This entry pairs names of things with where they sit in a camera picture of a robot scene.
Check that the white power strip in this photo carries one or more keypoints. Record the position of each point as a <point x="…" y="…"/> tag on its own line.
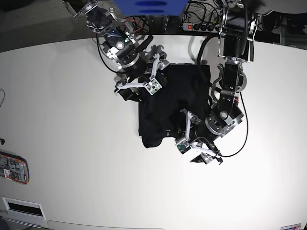
<point x="200" y="27"/>

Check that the orange clear screw box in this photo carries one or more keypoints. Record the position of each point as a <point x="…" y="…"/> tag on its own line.
<point x="14" y="168"/>

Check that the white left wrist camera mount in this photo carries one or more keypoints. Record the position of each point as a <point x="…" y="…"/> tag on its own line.
<point x="185" y="143"/>

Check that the white table cable slot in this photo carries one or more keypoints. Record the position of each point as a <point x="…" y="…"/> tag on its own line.
<point x="23" y="207"/>

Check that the blue plastic bin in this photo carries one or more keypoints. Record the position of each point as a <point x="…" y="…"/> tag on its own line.
<point x="151" y="7"/>

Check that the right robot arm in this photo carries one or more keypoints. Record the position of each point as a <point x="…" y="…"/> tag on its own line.
<point x="120" y="43"/>

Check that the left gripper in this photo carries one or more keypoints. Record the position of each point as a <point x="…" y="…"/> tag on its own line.
<point x="207" y="130"/>

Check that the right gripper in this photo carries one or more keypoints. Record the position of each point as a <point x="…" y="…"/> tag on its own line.
<point x="134" y="65"/>

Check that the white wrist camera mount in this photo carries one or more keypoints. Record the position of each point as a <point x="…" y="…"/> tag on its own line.
<point x="152" y="80"/>
<point x="185" y="143"/>

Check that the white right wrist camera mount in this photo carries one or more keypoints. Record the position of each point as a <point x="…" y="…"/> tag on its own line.
<point x="152" y="80"/>

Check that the black T-shirt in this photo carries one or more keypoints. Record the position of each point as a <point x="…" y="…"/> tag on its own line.
<point x="160" y="115"/>

